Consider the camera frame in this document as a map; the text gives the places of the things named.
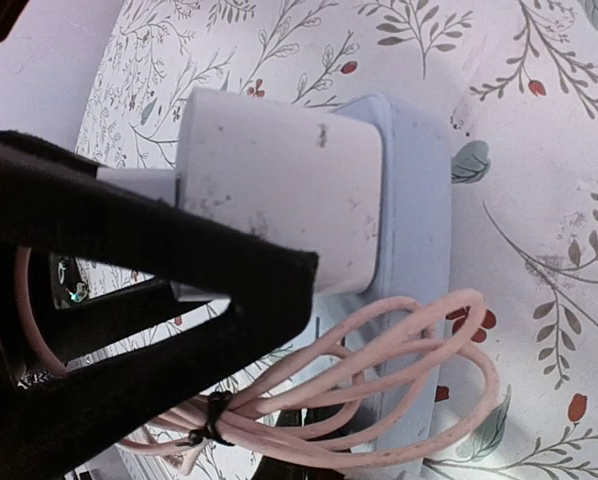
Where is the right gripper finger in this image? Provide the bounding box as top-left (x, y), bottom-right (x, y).
top-left (0, 131), bottom-right (318, 479)

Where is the white charger plug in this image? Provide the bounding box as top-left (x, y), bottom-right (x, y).
top-left (97, 89), bottom-right (384, 295)

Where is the pink charger cable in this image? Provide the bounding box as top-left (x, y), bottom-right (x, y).
top-left (13, 244), bottom-right (500, 476)

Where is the grey-blue power strip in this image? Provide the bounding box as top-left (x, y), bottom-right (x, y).
top-left (258, 93), bottom-right (453, 469)

